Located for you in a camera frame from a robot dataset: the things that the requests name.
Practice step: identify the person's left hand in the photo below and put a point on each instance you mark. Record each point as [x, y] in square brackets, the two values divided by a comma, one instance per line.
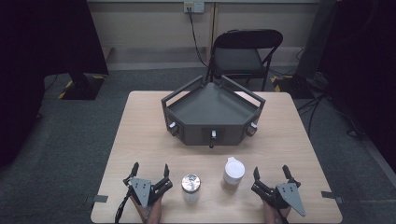
[152, 213]

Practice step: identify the wall power socket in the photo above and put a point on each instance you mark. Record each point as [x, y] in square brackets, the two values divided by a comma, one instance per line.
[194, 6]

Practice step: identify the dark grey corner rack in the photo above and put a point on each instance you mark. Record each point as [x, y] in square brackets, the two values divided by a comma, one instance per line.
[211, 107]

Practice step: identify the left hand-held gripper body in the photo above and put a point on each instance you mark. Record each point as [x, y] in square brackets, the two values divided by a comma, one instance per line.
[141, 188]

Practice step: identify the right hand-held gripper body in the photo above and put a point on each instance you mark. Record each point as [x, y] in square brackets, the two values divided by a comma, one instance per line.
[289, 194]

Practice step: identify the white-lidded jar of brown powder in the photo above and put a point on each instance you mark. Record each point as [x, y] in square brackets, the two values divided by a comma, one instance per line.
[234, 171]

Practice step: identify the silver-lidded jar of white powder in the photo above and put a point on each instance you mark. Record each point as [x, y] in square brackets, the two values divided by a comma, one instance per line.
[190, 184]

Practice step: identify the black folding chair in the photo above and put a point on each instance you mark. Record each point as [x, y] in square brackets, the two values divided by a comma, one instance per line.
[238, 59]

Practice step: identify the grey stand column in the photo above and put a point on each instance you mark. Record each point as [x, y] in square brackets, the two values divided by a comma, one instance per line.
[317, 37]

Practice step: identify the dark curtain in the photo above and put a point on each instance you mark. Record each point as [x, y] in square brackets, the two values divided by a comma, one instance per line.
[40, 62]
[364, 62]

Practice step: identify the person's right hand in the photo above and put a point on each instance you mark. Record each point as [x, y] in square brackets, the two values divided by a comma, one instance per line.
[275, 215]

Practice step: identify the grey tape strip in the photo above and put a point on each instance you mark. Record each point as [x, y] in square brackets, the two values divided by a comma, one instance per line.
[331, 196]
[99, 198]

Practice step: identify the black stand base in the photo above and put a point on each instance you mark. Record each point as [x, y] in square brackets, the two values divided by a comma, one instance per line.
[295, 87]
[81, 87]

